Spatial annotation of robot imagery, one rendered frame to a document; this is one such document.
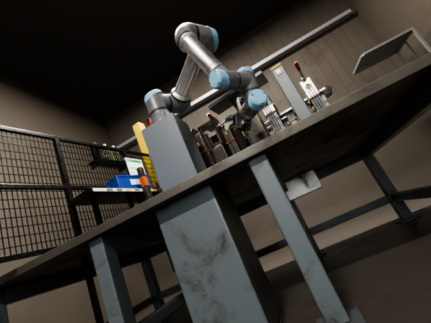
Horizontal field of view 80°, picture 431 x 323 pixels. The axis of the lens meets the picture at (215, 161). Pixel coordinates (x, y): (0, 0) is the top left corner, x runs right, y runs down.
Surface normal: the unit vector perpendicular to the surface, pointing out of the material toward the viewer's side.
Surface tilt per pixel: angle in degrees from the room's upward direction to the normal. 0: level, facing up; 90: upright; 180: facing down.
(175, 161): 90
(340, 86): 90
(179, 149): 90
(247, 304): 90
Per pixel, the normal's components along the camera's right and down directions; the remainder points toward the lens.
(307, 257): -0.32, -0.18
